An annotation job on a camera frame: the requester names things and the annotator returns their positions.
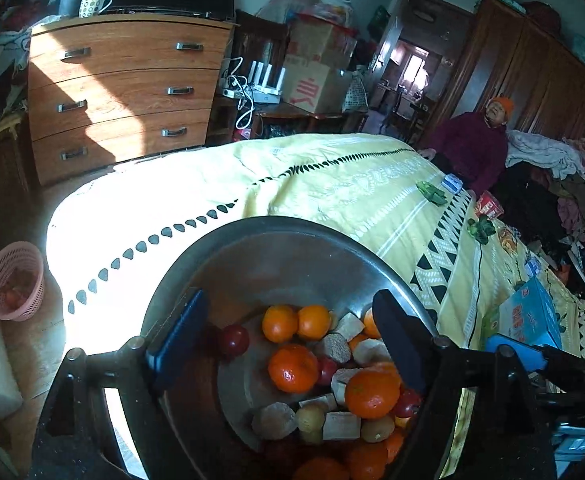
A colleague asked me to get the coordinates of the red and white plastic bag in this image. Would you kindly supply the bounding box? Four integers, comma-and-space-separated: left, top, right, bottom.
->
317, 0, 354, 26

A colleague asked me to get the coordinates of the dark wooden chair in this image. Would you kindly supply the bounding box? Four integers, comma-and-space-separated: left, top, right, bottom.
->
232, 10, 290, 92

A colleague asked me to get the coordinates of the dark wooden side table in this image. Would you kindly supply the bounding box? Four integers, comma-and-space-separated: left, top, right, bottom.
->
212, 95, 368, 142

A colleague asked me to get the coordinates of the white router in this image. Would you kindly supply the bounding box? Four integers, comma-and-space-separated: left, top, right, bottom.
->
250, 60, 286, 104

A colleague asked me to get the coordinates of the blue cardboard box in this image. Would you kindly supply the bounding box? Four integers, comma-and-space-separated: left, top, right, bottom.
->
497, 276, 563, 348

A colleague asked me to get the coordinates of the large cardboard box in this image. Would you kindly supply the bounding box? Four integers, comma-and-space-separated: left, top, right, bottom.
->
277, 55, 353, 113

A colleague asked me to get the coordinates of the small red fruit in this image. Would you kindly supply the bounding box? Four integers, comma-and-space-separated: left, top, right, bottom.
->
391, 387, 423, 419
217, 324, 250, 359
317, 357, 339, 387

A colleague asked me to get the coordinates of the pink plastic basket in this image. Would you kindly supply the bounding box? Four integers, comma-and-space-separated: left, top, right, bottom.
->
0, 241, 46, 322

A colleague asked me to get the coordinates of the brown wooden wardrobe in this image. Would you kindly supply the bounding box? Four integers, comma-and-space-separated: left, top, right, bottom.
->
443, 0, 585, 147

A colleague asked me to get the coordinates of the pile of cut yam pieces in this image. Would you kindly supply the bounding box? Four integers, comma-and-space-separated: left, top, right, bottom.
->
251, 312, 393, 442

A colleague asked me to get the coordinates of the orange snack packet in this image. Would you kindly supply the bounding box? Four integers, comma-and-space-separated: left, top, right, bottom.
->
497, 227, 521, 253

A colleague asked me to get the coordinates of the small cardboard box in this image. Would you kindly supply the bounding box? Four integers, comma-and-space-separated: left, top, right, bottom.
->
287, 14, 358, 66

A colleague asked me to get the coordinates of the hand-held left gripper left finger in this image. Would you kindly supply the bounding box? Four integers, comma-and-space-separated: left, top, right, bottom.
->
32, 287, 210, 480

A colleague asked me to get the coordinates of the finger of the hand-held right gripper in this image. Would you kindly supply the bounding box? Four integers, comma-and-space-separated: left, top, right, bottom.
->
485, 334, 585, 386

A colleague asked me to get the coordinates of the pile of mixed clothes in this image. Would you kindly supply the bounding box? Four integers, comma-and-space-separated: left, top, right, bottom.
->
493, 130, 585, 306

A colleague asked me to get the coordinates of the red small box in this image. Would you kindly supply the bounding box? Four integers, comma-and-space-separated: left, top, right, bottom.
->
475, 192, 504, 219

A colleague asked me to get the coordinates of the yellow printed blanket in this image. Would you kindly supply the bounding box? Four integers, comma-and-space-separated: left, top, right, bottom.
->
46, 133, 585, 480

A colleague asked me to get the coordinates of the green packet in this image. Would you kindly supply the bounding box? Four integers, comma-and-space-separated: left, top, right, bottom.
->
467, 217, 496, 242
417, 181, 447, 206

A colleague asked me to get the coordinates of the small yellow fruit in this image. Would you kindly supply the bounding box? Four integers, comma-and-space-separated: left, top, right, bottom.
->
361, 415, 396, 444
296, 405, 326, 433

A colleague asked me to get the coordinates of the large metal bowl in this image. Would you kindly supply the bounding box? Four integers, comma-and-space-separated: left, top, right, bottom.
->
140, 217, 441, 480

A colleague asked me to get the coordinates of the pile of oranges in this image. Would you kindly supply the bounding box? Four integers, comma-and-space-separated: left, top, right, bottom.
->
261, 304, 409, 480

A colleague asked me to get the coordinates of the wooden chest of drawers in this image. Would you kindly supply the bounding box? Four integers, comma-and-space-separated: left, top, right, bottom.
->
26, 14, 236, 186

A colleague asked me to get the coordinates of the polka dot mug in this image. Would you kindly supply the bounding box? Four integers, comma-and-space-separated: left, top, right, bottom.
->
79, 0, 113, 18

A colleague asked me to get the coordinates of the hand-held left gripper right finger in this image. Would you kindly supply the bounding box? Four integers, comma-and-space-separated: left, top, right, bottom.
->
373, 289, 558, 480

